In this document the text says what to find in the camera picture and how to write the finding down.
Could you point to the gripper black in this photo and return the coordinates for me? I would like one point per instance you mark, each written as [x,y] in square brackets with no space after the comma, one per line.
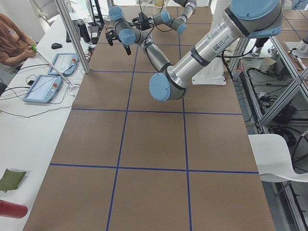
[146,22]
[126,47]

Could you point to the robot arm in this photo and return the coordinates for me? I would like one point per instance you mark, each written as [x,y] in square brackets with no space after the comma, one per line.
[162,19]
[241,19]

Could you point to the black water bottle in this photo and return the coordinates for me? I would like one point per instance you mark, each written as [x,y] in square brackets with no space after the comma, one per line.
[84,32]

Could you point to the far teach pendant tablet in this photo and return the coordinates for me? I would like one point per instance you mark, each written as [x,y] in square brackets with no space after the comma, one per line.
[66,63]

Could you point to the teach pendant tablet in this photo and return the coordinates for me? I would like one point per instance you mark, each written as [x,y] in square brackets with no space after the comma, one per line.
[66,63]
[43,89]

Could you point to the black computer mouse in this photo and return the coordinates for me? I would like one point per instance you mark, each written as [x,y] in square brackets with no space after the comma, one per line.
[56,46]

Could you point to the near teach pendant tablet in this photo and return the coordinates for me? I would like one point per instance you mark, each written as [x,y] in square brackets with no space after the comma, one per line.
[43,89]

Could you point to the person in brown shirt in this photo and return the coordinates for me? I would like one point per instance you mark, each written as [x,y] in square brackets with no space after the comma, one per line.
[15,44]

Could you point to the brown paper table mat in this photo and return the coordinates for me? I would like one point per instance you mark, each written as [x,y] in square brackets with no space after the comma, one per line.
[126,162]

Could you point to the green cloth pouch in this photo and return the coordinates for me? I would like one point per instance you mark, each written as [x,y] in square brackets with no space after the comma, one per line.
[11,180]

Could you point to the white chair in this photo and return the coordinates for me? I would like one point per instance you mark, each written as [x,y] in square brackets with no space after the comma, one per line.
[273,159]

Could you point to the red cylinder bottle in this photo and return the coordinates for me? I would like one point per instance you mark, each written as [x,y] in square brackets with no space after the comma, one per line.
[12,210]

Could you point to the aluminium frame post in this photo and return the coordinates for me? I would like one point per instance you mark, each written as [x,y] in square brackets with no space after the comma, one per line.
[64,13]

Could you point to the green handled metal rod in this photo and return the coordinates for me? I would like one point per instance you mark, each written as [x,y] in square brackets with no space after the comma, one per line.
[71,85]

